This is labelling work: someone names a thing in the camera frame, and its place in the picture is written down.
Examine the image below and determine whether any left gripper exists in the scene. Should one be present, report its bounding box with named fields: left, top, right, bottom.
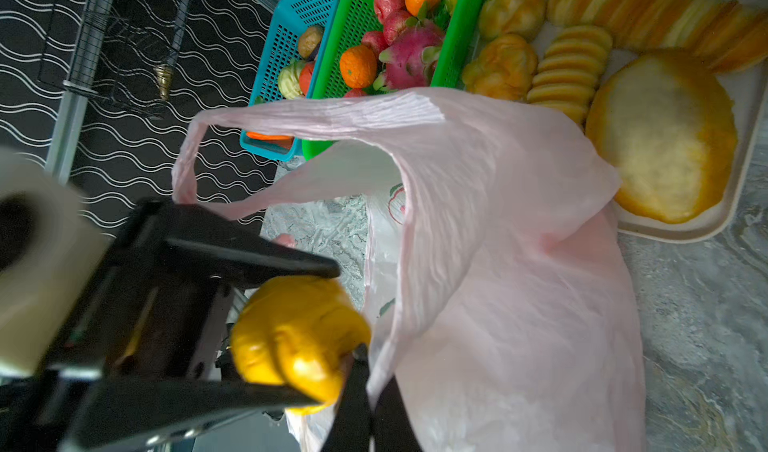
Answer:
left=35, top=199, right=340, bottom=451

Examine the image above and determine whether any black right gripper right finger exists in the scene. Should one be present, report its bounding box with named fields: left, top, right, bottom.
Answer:
left=373, top=376, right=422, bottom=452

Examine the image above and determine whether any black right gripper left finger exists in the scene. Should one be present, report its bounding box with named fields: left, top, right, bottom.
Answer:
left=321, top=344, right=372, bottom=452

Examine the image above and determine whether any yellow pear fruit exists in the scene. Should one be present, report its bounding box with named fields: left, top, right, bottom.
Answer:
left=230, top=276, right=372, bottom=416

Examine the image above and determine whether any pink peach plastic bag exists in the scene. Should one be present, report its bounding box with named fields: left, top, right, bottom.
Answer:
left=172, top=88, right=646, bottom=451

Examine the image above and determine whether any pink dragon fruit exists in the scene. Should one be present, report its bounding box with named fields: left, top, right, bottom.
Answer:
left=372, top=22, right=445, bottom=92

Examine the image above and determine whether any orange carrot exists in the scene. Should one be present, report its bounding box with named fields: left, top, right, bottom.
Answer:
left=245, top=131, right=294, bottom=142

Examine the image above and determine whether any green cabbage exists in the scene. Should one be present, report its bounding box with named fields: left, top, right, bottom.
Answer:
left=277, top=60, right=306, bottom=100

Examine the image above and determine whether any red tomato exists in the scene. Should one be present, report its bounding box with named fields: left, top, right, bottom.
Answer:
left=299, top=62, right=315, bottom=98

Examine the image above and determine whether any brown potato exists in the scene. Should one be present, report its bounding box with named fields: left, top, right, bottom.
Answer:
left=297, top=24, right=325, bottom=60

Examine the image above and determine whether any orange fruit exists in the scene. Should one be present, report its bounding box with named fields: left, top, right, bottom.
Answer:
left=339, top=46, right=378, bottom=90

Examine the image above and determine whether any red apple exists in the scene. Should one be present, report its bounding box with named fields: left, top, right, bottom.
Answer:
left=374, top=0, right=405, bottom=24
left=383, top=10, right=412, bottom=46
left=361, top=30, right=389, bottom=58

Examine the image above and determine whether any green plastic basket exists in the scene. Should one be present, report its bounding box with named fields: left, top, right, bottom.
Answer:
left=301, top=0, right=486, bottom=160

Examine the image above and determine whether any braided golden bread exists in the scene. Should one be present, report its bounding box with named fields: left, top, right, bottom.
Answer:
left=461, top=34, right=538, bottom=102

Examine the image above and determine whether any striped long bread front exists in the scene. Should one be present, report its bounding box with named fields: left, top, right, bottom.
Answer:
left=526, top=26, right=613, bottom=127

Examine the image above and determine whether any striped long bread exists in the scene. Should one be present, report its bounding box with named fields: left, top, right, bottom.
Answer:
left=547, top=0, right=767, bottom=74
left=526, top=26, right=613, bottom=127

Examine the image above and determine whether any large round crusty bread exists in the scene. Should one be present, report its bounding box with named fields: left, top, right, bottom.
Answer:
left=585, top=50, right=738, bottom=224

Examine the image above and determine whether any braided pale bread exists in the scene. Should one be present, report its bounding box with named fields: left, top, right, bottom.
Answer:
left=478, top=0, right=547, bottom=42

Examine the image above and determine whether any white bread tray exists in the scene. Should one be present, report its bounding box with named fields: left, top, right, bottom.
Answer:
left=467, top=0, right=768, bottom=244

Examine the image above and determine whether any striped long bread middle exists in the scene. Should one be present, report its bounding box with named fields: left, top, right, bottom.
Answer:
left=547, top=0, right=767, bottom=74

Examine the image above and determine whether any black wire wall basket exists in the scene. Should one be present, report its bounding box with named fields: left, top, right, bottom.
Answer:
left=37, top=0, right=194, bottom=120

